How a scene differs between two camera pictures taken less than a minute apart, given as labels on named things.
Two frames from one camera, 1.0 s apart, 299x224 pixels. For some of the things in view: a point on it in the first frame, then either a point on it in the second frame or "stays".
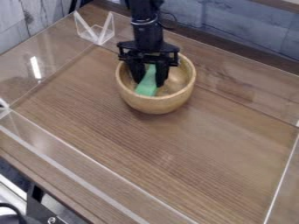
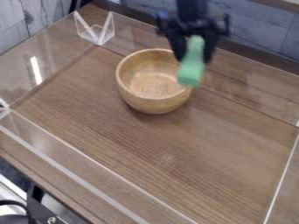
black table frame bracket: x=38 y=213 stays
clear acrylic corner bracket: x=96 y=33 stays
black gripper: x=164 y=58 -> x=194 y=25
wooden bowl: x=172 y=96 stays
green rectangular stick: x=147 y=85 -> x=191 y=69
